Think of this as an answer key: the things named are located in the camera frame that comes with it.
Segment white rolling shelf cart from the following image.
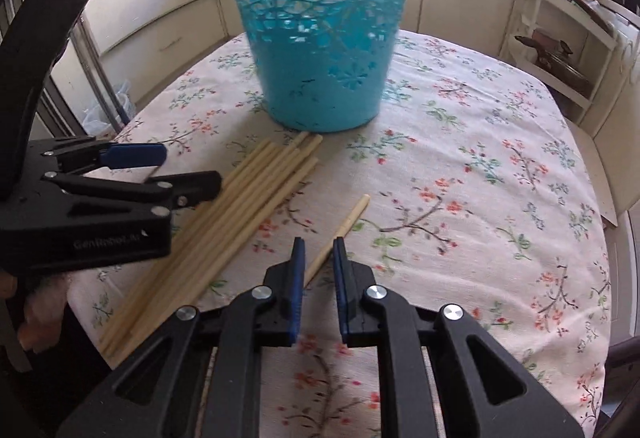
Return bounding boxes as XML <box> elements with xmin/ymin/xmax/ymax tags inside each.
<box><xmin>500</xmin><ymin>0</ymin><xmax>622</xmax><ymax>125</ymax></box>

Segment wooden chopstick bundle piece three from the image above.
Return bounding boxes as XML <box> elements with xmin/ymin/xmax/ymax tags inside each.
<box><xmin>106</xmin><ymin>156</ymin><xmax>320</xmax><ymax>364</ymax></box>

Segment wooden chopstick bundle piece four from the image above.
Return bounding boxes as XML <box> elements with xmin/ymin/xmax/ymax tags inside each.
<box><xmin>109</xmin><ymin>163</ymin><xmax>320</xmax><ymax>369</ymax></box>

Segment mop with metal pole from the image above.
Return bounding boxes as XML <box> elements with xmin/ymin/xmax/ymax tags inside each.
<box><xmin>70</xmin><ymin>13</ymin><xmax>130</xmax><ymax>133</ymax></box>

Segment person left hand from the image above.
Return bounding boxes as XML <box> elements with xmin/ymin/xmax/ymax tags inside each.
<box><xmin>17</xmin><ymin>274</ymin><xmax>70</xmax><ymax>354</ymax></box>

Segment floral white tablecloth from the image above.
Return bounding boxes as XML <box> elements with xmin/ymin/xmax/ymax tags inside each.
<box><xmin>92</xmin><ymin>30</ymin><xmax>611</xmax><ymax>437</ymax></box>

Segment wooden chopstick bundle piece two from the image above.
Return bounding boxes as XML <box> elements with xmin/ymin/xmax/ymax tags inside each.
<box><xmin>102</xmin><ymin>133</ymin><xmax>324</xmax><ymax>357</ymax></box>

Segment cream lower kitchen cabinets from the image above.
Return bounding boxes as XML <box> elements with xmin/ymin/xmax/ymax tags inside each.
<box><xmin>84</xmin><ymin>0</ymin><xmax>639</xmax><ymax>210</ymax></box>

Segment lone wooden chopstick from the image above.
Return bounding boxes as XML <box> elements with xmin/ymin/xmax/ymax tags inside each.
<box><xmin>304</xmin><ymin>194</ymin><xmax>371</xmax><ymax>286</ymax></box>

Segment teal perforated plastic basket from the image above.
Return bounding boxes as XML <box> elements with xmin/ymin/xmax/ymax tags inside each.
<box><xmin>235</xmin><ymin>0</ymin><xmax>406</xmax><ymax>133</ymax></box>

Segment white low stool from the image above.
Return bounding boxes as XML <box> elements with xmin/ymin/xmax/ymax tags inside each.
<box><xmin>566</xmin><ymin>120</ymin><xmax>618</xmax><ymax>227</ymax></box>

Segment pot with lid on cart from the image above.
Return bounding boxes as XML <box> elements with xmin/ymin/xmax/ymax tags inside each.
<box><xmin>514</xmin><ymin>34</ymin><xmax>593</xmax><ymax>96</ymax></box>

